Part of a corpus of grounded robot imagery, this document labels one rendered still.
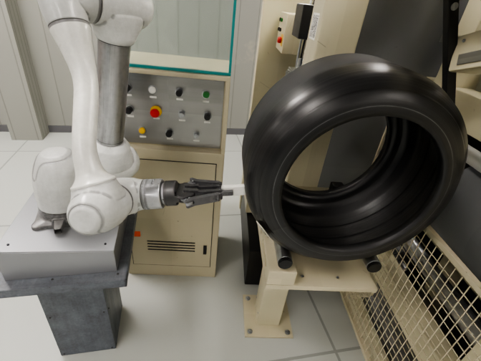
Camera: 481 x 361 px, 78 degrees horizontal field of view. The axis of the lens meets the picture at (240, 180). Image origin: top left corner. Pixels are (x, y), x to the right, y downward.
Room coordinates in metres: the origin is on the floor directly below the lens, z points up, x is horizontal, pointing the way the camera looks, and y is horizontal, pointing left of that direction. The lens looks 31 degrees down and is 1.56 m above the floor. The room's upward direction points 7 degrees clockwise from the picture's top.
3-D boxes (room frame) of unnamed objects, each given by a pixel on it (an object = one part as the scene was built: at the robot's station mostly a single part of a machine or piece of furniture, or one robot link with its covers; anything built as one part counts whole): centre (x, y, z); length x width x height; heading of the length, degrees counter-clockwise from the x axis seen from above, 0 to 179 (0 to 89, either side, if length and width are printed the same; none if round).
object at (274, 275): (0.81, -0.15, 0.83); 0.36 x 0.09 x 0.06; 5
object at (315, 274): (0.83, -0.29, 0.80); 0.37 x 0.36 x 0.02; 95
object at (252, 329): (1.08, -0.24, 0.01); 0.27 x 0.27 x 0.02; 5
